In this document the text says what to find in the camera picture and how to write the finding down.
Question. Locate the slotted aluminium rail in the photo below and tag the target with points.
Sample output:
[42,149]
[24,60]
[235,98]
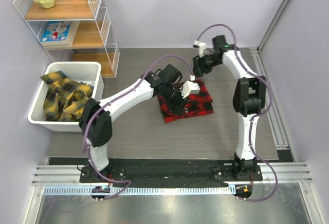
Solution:
[100,190]

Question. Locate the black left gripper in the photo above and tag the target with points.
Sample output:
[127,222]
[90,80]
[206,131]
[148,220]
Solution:
[177,108]

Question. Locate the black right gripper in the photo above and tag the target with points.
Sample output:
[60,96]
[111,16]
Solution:
[199,61]

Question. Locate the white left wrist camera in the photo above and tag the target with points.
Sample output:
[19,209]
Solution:
[189,87]

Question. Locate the blue white picture book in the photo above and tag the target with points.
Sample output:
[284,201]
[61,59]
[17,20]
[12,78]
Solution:
[57,33]

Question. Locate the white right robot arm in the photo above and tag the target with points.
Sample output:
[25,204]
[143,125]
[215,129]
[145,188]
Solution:
[248,99]

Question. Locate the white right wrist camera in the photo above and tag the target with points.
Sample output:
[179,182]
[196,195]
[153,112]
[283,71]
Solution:
[200,47]

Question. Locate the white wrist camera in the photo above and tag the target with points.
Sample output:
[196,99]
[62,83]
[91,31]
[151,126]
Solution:
[189,87]
[200,47]

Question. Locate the white wire shelf rack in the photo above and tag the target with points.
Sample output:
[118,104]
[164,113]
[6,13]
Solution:
[94,40]

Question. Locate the red black plaid shirt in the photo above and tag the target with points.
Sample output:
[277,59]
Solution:
[198,105]

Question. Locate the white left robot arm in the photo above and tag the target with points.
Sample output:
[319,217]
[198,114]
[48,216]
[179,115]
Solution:
[98,116]

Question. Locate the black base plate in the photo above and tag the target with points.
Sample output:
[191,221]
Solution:
[171,173]

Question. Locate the yellow plaid shirt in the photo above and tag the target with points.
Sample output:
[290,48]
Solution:
[65,98]

